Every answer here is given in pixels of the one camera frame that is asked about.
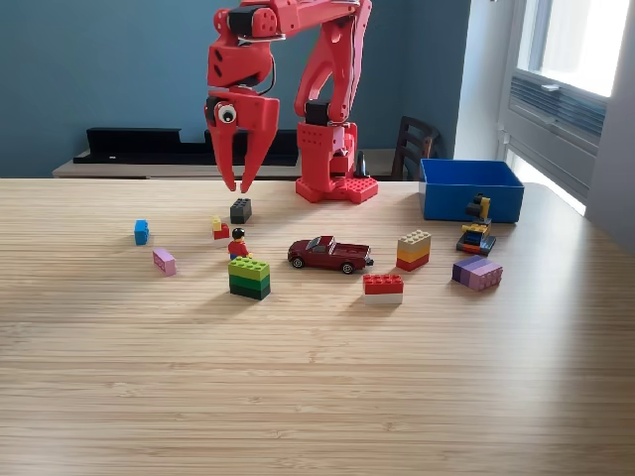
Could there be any grey vent unit under window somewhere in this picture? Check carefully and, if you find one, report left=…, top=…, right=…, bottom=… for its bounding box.
left=501, top=68, right=610, bottom=202

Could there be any small yellow toy digger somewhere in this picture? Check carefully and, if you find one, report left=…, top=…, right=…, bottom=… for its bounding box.
left=455, top=192, right=498, bottom=258

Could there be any bright window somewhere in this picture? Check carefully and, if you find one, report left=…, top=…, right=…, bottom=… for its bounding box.
left=515, top=0, right=635, bottom=98

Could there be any yellow red white brick stack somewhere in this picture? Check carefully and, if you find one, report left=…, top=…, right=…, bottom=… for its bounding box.
left=210, top=214, right=231, bottom=248

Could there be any toy figure red shirt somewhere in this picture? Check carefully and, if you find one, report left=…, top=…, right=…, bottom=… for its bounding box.
left=227, top=227, right=254, bottom=263

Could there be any green lego brick stack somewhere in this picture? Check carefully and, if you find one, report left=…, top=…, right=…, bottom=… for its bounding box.
left=227, top=256, right=272, bottom=301

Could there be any purple pink brick stack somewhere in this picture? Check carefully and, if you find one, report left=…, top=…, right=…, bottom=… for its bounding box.
left=450, top=254, right=504, bottom=293

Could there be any dark red toy car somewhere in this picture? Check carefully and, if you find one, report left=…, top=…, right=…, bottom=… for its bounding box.
left=287, top=235, right=375, bottom=276

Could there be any pale wooden sideboard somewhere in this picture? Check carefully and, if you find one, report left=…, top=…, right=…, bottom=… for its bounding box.
left=52, top=148, right=398, bottom=180

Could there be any tan orange red brick stack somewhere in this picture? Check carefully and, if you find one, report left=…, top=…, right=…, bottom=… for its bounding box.
left=395, top=228, right=433, bottom=273

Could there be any pink lego brick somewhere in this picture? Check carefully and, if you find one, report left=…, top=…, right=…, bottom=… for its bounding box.
left=152, top=247, right=179, bottom=278

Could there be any black lego brick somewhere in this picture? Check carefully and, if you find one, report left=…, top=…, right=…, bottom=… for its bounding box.
left=229, top=197, right=253, bottom=225

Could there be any dark wooden chair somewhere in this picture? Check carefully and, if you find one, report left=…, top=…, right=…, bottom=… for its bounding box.
left=390, top=116, right=443, bottom=182

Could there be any blue plastic bin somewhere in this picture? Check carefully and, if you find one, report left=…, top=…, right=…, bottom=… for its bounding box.
left=418, top=158, right=526, bottom=224

